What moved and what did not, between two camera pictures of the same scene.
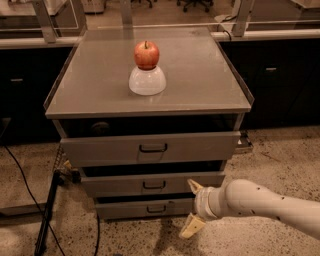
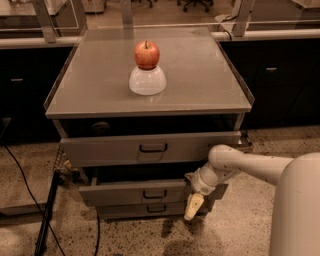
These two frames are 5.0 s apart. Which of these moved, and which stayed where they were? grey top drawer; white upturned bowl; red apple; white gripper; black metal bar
Moved: white gripper
Stayed: white upturned bowl; black metal bar; red apple; grey top drawer
